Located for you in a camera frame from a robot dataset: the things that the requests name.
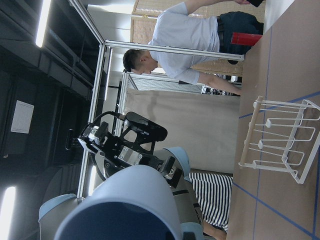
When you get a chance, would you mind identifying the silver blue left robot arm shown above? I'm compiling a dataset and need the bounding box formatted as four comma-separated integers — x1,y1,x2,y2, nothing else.
38,117,204,240

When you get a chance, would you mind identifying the person in blue shirt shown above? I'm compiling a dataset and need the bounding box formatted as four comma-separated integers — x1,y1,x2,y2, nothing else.
123,0,264,95

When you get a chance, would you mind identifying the white wire cup holder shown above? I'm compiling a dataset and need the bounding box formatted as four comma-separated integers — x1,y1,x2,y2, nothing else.
238,96,320,184

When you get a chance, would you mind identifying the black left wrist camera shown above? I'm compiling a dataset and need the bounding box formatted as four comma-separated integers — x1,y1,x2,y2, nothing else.
124,111,168,143

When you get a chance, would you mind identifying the black left camera cable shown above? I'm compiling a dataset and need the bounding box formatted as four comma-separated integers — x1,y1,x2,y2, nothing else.
86,110,126,128

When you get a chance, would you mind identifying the light blue plastic cup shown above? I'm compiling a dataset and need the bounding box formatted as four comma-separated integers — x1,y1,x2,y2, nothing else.
54,165,183,240

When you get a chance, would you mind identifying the red cylinder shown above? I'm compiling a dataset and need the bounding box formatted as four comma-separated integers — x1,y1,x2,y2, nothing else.
230,32,262,47

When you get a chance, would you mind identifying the striped cloth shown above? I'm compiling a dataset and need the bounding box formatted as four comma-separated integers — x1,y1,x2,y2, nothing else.
189,172,233,232

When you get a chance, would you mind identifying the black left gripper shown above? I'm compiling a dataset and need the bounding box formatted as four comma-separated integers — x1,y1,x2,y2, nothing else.
78,122,183,188

